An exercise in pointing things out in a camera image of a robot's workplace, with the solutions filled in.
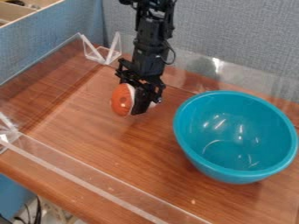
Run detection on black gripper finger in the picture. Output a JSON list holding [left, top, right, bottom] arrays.
[[130, 87, 154, 116]]

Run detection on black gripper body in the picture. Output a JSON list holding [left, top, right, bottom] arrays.
[[116, 58, 165, 103]]

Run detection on brown white plush mushroom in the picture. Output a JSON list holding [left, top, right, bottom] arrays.
[[109, 83, 137, 116]]

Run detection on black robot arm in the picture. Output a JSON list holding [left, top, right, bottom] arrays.
[[116, 0, 176, 116]]

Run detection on blue plastic bowl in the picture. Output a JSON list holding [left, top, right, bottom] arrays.
[[172, 90, 299, 185]]

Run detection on wooden shelf box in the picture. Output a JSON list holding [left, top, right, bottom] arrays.
[[0, 0, 65, 28]]

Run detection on clear acrylic barrier wall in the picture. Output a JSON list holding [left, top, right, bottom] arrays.
[[0, 34, 299, 224]]

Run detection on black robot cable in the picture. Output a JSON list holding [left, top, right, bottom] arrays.
[[161, 40, 177, 66]]

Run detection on black floor cables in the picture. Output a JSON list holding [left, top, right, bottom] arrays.
[[0, 196, 43, 224]]

